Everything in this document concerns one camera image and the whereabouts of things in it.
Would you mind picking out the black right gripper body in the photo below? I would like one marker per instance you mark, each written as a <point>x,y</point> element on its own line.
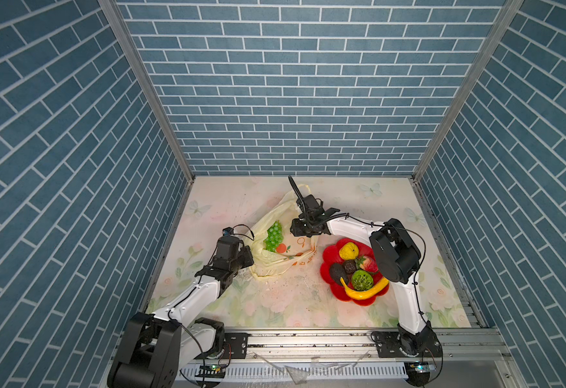
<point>303,227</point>

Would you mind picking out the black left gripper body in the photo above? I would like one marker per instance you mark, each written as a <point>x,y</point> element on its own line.
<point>243,259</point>

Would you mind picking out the yellowish printed plastic bag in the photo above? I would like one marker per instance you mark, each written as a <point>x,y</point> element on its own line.
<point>292,252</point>

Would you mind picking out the green fake grapes bunch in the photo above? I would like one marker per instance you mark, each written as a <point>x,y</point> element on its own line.
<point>274,237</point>

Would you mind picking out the red flower shaped plate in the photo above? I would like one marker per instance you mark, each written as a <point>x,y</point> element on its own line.
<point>331,256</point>

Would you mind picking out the yellow fake lemon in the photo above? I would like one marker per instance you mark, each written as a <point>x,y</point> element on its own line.
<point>349,251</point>

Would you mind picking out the red fake strawberry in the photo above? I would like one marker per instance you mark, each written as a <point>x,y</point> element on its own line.
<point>367,263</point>

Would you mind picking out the green fake lime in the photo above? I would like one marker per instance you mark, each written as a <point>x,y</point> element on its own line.
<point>362,281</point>

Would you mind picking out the yellow fake banana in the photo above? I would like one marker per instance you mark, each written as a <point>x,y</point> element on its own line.
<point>364,295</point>

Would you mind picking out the dark brown fake fruit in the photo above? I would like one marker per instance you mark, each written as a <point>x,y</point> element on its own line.
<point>350,266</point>

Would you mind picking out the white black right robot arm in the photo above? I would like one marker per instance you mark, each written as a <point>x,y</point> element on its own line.
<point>398,259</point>

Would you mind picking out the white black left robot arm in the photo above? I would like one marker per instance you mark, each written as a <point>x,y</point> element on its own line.
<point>181,315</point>

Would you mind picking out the dark textured fake avocado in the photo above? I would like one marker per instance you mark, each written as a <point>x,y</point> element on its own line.
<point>338,274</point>

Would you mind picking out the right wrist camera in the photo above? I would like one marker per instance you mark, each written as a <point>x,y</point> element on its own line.
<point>312,207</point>

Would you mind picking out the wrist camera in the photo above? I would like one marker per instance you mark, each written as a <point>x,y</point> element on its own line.
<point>312,207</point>
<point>228,231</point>

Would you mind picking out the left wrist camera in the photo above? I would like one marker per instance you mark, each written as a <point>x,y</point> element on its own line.
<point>228,231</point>

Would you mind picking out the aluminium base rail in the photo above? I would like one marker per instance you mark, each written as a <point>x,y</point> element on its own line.
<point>208,355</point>

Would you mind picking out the aluminium left corner post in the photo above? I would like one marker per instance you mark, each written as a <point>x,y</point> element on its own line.
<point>120,29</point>

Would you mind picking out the aluminium corner post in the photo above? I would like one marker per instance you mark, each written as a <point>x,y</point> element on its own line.
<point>120,29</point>
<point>503,20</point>

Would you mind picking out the aluminium right corner post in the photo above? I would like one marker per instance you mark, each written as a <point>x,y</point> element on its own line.
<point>503,20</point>

